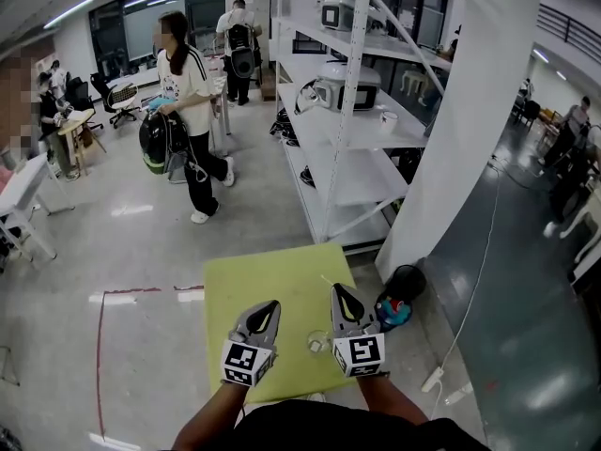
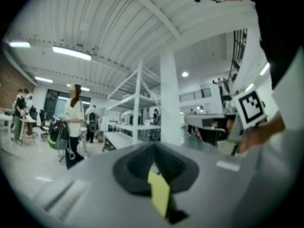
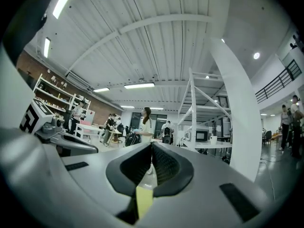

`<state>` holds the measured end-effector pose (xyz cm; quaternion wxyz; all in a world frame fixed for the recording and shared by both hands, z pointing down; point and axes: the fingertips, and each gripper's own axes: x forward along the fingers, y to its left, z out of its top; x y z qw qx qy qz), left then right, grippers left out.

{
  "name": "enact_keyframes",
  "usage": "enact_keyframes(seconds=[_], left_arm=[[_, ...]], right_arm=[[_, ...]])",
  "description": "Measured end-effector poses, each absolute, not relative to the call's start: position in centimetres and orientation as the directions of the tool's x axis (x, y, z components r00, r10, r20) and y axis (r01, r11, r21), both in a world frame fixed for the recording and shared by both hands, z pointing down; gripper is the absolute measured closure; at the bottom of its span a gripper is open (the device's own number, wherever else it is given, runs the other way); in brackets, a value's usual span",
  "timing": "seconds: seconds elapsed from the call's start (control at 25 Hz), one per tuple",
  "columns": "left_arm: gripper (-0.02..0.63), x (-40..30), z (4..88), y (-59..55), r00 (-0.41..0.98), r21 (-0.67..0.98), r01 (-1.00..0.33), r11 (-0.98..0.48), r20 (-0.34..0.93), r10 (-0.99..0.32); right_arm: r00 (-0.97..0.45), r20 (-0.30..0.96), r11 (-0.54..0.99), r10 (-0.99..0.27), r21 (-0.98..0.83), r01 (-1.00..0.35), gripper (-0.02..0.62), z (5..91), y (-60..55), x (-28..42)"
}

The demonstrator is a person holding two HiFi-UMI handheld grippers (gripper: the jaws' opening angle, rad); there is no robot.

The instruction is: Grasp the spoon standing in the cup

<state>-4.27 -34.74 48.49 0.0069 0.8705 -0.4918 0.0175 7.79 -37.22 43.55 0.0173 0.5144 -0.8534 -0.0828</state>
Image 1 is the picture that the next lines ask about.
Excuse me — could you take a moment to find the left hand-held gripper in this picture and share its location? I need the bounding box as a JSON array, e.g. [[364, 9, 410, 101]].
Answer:
[[220, 300, 282, 388]]

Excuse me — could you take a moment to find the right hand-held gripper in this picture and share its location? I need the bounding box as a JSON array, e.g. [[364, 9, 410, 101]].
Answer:
[[331, 283, 387, 379]]

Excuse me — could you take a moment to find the small clear glass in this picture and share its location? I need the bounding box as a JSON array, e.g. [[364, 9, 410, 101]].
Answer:
[[306, 330, 333, 359]]

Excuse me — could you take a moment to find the person's right forearm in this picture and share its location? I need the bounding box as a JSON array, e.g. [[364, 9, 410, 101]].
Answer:
[[355, 374, 431, 428]]

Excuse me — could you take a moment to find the person's left forearm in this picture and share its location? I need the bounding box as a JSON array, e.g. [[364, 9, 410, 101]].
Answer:
[[170, 381, 250, 451]]

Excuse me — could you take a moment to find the green cloth covered table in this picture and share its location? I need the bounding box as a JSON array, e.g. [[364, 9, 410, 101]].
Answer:
[[202, 242, 377, 405]]

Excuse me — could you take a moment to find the blue trash bag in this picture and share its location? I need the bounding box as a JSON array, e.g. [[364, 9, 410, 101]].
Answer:
[[373, 295, 415, 334]]

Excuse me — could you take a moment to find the black mesh waste bin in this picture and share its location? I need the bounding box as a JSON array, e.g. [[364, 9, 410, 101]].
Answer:
[[384, 264, 428, 305]]

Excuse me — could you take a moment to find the person's black clothing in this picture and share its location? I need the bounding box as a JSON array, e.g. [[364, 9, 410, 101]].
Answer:
[[159, 400, 492, 451]]

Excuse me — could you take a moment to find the white metal shelf rack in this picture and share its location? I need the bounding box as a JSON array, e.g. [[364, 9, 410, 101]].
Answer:
[[269, 0, 471, 256]]

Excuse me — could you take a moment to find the red floor tape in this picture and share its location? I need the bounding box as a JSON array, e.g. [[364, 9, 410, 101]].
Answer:
[[95, 285, 206, 442]]

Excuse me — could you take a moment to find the white mug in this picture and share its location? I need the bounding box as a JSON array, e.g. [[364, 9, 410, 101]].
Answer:
[[378, 110, 400, 135]]

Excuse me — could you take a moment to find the black backpack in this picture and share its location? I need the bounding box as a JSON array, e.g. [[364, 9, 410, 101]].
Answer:
[[137, 108, 208, 185]]

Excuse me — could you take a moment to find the small white box appliance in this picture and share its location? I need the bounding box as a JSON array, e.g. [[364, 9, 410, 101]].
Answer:
[[313, 78, 340, 110]]

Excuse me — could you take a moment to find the white and black headset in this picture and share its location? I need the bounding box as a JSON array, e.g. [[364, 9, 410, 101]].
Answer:
[[294, 78, 321, 115]]

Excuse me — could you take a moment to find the white microwave oven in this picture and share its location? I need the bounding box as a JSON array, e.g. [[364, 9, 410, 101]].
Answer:
[[318, 60, 383, 113]]

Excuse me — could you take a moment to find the teal handheld item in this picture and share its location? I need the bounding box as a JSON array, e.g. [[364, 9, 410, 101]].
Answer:
[[148, 95, 180, 115]]

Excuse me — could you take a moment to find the white curved leg table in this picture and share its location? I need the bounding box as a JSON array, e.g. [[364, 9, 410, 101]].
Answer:
[[557, 198, 601, 287]]

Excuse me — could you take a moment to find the checkered cloth table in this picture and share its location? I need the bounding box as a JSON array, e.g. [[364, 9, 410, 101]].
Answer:
[[200, 55, 234, 158]]

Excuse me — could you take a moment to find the patterned back office chair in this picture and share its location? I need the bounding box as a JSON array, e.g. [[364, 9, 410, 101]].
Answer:
[[106, 82, 143, 130]]

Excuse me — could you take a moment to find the round wooden table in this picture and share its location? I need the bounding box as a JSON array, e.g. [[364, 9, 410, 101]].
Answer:
[[55, 107, 108, 177]]

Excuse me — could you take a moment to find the white desk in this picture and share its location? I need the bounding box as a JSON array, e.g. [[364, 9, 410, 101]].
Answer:
[[0, 151, 75, 263]]

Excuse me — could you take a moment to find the black office chair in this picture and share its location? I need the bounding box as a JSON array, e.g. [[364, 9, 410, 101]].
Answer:
[[88, 71, 116, 115]]

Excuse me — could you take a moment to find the white box with black square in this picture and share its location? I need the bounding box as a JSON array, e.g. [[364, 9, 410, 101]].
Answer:
[[320, 0, 363, 33]]

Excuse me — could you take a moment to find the black railing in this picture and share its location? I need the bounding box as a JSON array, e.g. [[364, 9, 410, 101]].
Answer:
[[536, 2, 601, 68]]

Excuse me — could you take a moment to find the long ceiling light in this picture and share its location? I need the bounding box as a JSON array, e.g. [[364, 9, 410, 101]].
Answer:
[[42, 0, 96, 30]]

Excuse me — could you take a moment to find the white power cable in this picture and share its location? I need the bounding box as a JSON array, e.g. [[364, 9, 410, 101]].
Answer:
[[429, 157, 503, 420]]

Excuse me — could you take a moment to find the black cable bundle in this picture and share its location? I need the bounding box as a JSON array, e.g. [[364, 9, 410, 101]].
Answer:
[[269, 107, 300, 148]]

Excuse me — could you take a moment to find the wire frame stand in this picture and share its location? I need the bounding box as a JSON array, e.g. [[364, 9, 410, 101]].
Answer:
[[0, 345, 22, 387]]

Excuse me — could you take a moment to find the dark glass window wall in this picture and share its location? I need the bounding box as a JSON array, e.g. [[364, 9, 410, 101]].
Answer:
[[88, 0, 227, 66]]

